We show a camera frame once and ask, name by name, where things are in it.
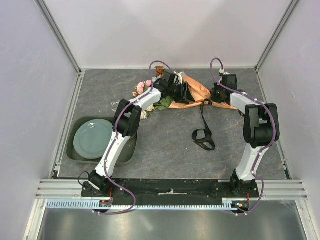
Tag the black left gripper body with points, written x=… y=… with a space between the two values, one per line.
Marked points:
x=178 y=94

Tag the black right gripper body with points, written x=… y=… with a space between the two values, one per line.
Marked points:
x=216 y=94

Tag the orange wrapping paper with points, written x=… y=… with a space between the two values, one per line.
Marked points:
x=198 y=91

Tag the black printed ribbon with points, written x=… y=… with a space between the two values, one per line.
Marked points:
x=207 y=143

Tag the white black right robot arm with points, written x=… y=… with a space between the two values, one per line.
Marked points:
x=260 y=131

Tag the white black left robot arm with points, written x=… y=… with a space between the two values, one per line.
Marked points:
x=126 y=122

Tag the small clear glass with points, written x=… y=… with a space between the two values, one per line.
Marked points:
x=114 y=105

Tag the light blue plate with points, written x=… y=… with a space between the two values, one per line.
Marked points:
x=92 y=138

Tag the dark green tray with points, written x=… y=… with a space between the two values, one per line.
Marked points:
x=70 y=151

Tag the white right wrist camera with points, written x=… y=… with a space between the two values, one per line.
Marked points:
x=223 y=72

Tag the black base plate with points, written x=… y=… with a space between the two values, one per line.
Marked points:
x=165 y=191

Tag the light blue cable duct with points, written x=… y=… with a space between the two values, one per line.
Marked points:
x=89 y=204

